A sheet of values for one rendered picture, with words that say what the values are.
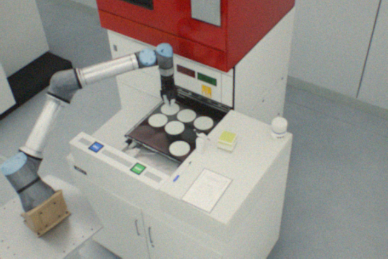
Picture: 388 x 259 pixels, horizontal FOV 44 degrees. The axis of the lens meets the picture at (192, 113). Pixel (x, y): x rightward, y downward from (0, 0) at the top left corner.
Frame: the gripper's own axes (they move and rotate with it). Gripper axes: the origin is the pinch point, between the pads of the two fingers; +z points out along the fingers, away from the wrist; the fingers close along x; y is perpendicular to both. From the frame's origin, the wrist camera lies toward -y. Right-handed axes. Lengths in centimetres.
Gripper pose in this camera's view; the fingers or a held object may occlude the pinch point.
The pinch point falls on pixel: (170, 105)
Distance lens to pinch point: 250.4
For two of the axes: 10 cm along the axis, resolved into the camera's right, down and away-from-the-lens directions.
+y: -1.2, -6.6, 7.4
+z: 0.4, 7.4, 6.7
